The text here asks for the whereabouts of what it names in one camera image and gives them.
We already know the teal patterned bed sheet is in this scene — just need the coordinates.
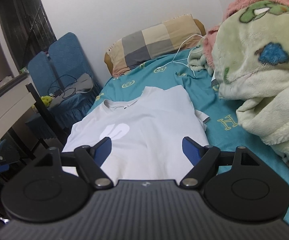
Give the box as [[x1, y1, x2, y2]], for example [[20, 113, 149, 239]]
[[84, 47, 289, 227]]

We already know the blue covered chair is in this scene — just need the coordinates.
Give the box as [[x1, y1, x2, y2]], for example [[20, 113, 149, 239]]
[[48, 33, 102, 128], [27, 51, 56, 96]]

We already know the green fleece blanket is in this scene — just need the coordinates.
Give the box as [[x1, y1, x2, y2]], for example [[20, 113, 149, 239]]
[[188, 0, 289, 166]]

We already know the pink fuzzy blanket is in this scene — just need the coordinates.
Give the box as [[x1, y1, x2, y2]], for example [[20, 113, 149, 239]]
[[203, 0, 289, 70]]

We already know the white t-shirt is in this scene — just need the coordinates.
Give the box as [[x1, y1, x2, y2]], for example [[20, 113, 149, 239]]
[[63, 85, 209, 183]]

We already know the yellow plush toy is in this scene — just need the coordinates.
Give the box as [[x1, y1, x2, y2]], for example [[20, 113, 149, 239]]
[[41, 95, 53, 108]]

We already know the grey cloth on chair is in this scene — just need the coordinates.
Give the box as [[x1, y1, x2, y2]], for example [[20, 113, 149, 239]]
[[50, 73, 94, 107]]

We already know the black cable on chair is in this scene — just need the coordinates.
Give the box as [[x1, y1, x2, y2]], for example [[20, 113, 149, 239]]
[[48, 76, 79, 99]]

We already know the white charging cable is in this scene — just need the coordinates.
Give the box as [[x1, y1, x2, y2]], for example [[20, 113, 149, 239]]
[[155, 35, 207, 78]]

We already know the white desk with black legs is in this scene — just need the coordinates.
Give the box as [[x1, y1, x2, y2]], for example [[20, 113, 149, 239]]
[[0, 73, 67, 160]]

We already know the checkered pillow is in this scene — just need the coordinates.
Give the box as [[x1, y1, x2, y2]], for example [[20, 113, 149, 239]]
[[104, 14, 206, 77]]

